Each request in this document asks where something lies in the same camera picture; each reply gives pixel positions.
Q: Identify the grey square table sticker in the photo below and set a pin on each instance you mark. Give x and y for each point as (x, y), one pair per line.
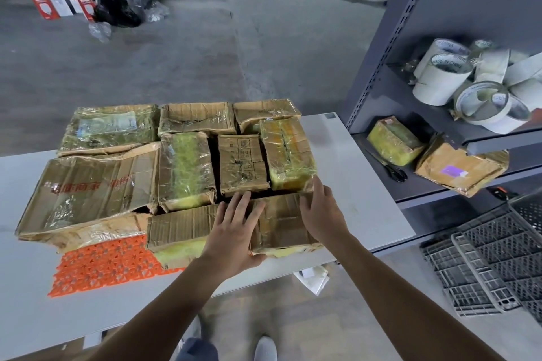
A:
(330, 116)

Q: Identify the taped parcel with white label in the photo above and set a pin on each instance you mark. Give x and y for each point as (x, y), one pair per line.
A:
(110, 124)

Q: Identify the orange perforated plastic mat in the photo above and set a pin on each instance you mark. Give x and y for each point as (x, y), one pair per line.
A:
(106, 267)

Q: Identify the grey plastic lattice crate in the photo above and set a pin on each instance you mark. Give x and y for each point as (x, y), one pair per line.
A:
(466, 284)

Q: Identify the person's left leg blue jeans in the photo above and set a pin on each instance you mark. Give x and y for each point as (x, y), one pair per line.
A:
(197, 352)

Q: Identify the person's white right shoe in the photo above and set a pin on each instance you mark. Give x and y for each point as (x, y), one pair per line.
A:
(266, 350)

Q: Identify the person's right forearm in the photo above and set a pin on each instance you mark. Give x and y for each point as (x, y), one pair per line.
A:
(402, 305)

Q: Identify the white tape roll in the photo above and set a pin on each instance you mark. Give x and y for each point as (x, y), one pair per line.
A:
(514, 126)
(525, 69)
(440, 47)

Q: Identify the black rubbish bag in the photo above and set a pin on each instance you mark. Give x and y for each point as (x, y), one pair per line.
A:
(118, 14)

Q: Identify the person's right hand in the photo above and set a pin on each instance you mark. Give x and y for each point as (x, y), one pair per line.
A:
(324, 221)

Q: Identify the crumpled white paper bag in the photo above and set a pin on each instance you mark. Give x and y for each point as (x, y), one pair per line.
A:
(315, 282)

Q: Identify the dark blue metal shelf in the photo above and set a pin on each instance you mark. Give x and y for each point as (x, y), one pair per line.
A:
(466, 1)

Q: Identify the person's white shoe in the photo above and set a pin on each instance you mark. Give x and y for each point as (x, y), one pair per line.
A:
(266, 350)
(191, 331)

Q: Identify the dark grey lattice crate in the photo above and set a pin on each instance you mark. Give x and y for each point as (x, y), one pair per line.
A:
(508, 246)

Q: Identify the yellow-green taped parcel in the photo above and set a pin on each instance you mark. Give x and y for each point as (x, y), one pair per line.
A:
(288, 153)

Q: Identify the yellow parcel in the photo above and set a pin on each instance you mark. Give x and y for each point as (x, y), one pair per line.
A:
(394, 140)

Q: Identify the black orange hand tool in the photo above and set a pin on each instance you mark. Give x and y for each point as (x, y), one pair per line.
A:
(501, 193)

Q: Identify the small red white carton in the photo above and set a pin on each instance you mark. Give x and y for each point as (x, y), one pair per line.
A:
(87, 9)

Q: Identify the person's white left shoe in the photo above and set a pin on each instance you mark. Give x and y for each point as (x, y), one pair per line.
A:
(191, 331)

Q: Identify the person's left hand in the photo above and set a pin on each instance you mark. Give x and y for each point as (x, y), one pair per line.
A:
(230, 242)

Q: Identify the large taped carton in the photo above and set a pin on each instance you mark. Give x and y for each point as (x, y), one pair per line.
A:
(84, 191)

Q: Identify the white table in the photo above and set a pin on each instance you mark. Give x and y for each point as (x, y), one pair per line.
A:
(360, 187)

